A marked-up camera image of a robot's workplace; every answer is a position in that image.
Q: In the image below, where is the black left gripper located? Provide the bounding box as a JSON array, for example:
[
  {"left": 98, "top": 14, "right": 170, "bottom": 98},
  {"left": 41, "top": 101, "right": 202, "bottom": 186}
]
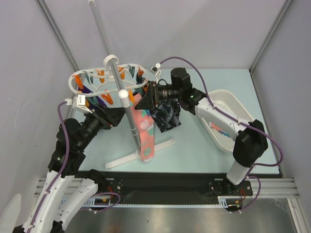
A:
[{"left": 77, "top": 102, "right": 127, "bottom": 150}]

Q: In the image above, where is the pink patterned sock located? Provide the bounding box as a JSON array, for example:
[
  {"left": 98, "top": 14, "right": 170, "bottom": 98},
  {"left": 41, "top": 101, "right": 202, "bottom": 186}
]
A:
[{"left": 131, "top": 94, "right": 155, "bottom": 162}]

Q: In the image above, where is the dark patterned sock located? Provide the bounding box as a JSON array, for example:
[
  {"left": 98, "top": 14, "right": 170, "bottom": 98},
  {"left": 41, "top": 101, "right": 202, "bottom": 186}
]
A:
[{"left": 142, "top": 81, "right": 181, "bottom": 133}]

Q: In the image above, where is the white oval clip hanger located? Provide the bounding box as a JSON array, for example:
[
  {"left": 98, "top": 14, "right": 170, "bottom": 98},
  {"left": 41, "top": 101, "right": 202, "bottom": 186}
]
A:
[{"left": 68, "top": 59, "right": 149, "bottom": 105}]

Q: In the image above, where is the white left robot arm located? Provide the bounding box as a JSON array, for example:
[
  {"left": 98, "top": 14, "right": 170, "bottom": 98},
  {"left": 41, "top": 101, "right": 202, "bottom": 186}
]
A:
[{"left": 11, "top": 106, "right": 125, "bottom": 233}]

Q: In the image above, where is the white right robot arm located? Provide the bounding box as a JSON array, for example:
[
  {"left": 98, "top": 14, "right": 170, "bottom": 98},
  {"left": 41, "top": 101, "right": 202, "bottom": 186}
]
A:
[{"left": 135, "top": 67, "right": 268, "bottom": 195}]

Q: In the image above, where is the grey white hanger stand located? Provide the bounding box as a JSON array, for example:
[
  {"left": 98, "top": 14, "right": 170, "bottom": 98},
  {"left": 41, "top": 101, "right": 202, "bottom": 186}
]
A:
[{"left": 88, "top": 0, "right": 176, "bottom": 170}]

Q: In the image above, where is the purple sock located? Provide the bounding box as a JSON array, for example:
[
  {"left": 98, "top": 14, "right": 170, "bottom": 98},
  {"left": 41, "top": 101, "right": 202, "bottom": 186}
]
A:
[{"left": 78, "top": 85, "right": 107, "bottom": 106}]

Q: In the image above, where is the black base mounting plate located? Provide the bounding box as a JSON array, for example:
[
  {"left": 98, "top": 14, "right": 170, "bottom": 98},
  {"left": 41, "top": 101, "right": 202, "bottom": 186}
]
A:
[{"left": 77, "top": 171, "right": 253, "bottom": 206}]

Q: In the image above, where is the white perforated basket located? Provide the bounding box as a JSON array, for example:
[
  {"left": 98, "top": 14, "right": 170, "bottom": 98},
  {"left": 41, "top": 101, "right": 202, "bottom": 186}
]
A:
[{"left": 201, "top": 89, "right": 256, "bottom": 153}]

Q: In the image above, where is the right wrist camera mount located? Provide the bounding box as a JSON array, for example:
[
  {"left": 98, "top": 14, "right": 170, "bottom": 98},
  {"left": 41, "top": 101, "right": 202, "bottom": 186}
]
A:
[{"left": 150, "top": 63, "right": 161, "bottom": 83}]

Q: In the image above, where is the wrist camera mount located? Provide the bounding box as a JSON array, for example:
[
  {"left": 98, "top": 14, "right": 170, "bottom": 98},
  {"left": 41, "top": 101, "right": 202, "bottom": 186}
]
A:
[
  {"left": 150, "top": 63, "right": 161, "bottom": 83},
  {"left": 65, "top": 94, "right": 93, "bottom": 114}
]

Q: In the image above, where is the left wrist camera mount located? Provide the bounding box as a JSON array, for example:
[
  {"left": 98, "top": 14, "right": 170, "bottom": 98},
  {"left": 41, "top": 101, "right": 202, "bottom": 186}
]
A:
[{"left": 65, "top": 94, "right": 93, "bottom": 114}]

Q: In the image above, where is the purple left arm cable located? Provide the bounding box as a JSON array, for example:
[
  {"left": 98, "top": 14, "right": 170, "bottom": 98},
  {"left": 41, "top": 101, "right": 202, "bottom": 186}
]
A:
[{"left": 24, "top": 101, "right": 71, "bottom": 229}]

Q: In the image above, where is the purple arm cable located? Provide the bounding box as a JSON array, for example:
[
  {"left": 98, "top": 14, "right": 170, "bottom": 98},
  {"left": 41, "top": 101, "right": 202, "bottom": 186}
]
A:
[
  {"left": 24, "top": 101, "right": 71, "bottom": 229},
  {"left": 159, "top": 57, "right": 285, "bottom": 167}
]

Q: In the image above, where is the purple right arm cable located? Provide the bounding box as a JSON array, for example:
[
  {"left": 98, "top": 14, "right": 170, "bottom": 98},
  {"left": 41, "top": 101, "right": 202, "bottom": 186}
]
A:
[{"left": 159, "top": 57, "right": 285, "bottom": 167}]

